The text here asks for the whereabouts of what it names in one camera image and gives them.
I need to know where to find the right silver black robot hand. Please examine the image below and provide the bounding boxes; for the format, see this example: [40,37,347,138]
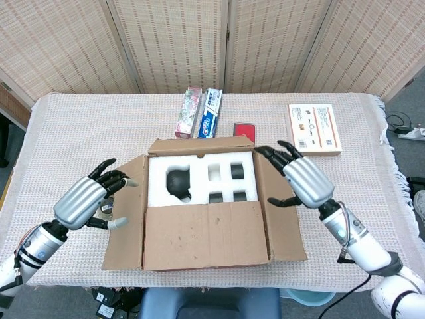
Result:
[254,140,335,211]

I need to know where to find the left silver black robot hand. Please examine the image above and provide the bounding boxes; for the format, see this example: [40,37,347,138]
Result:
[52,158,140,231]

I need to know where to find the red cardboard box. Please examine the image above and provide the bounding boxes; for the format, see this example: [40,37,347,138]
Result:
[101,134,308,272]

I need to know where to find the white orange product box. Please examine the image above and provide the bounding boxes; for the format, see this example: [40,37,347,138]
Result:
[287,103,343,158]

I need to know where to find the glass jar with black lid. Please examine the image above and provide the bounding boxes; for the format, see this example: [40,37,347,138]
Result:
[97,197,114,221]

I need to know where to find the beige woven tablecloth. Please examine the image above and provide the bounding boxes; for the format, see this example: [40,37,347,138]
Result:
[0,92,425,294]

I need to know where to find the small red flat case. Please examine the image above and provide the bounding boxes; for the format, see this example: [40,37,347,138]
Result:
[232,122,257,144]

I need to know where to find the black base equipment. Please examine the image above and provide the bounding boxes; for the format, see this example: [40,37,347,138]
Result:
[89,286,143,319]

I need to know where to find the black ceramic teapot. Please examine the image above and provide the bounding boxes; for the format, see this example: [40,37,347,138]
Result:
[165,165,194,203]

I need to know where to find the black floor object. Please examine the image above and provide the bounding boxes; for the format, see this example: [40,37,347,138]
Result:
[406,176,425,200]

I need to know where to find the white foam insert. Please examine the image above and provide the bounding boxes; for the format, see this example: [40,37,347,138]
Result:
[147,153,260,209]

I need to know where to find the light blue bucket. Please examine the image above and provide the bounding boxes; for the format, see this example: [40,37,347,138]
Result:
[284,286,337,307]

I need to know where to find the white shoe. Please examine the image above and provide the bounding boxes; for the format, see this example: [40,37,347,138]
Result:
[413,189,425,230]

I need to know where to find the white power strip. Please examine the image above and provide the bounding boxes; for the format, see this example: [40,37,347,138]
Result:
[397,126,425,140]

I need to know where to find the blue toothpaste carton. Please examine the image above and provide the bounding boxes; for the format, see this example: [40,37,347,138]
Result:
[197,88,223,140]

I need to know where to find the brown wooden furniture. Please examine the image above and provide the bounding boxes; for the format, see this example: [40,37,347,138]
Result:
[0,80,33,130]

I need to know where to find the pink toothpaste carton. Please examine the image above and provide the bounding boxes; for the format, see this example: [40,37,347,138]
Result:
[174,86,204,140]

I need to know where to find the blue padded chair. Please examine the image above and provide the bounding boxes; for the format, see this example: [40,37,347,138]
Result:
[141,287,282,319]

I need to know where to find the woven folding screen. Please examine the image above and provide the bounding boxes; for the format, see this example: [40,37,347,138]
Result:
[0,0,425,102]

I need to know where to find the black floor cable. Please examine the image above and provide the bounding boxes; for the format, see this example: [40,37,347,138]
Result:
[386,112,413,134]

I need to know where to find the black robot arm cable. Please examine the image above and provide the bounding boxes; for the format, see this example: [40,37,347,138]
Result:
[313,272,372,319]

